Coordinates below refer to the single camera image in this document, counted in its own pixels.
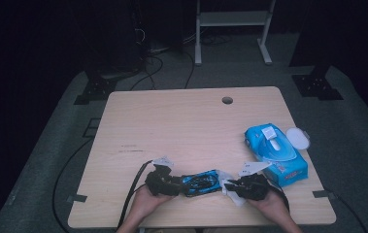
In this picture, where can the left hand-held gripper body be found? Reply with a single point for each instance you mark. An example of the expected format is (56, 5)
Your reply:
(160, 184)

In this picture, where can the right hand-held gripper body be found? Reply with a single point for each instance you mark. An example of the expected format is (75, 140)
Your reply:
(252, 187)

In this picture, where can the white wet wipe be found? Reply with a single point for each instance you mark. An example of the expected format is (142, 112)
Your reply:
(238, 198)

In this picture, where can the blue toy car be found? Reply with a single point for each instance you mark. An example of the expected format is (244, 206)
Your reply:
(210, 187)

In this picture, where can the blue wet wipe pack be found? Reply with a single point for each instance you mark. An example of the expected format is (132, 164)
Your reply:
(285, 168)

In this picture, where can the person's left hand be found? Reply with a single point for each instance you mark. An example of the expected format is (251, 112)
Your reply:
(146, 202)

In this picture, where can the person's right hand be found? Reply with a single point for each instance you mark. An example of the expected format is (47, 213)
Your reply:
(274, 205)

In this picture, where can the white oval lid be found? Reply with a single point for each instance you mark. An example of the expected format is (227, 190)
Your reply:
(297, 138)

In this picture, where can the grey tape strip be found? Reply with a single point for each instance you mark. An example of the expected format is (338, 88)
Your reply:
(76, 198)
(324, 194)

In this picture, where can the black stand base plate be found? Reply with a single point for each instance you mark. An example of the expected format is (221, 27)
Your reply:
(95, 90)
(317, 85)

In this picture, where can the white metal desk frame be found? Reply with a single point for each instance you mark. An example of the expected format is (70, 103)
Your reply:
(233, 18)

